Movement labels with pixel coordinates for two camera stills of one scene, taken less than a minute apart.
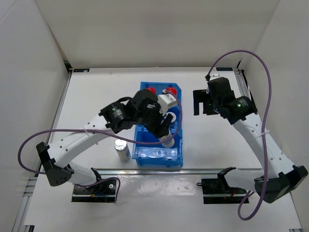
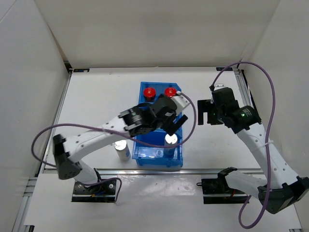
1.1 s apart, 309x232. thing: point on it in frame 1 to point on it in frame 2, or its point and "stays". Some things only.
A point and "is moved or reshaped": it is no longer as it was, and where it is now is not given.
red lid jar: (172, 90) stays
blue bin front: (157, 155) stays
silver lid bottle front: (122, 150) stays
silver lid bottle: (169, 144) is moved or reshaped
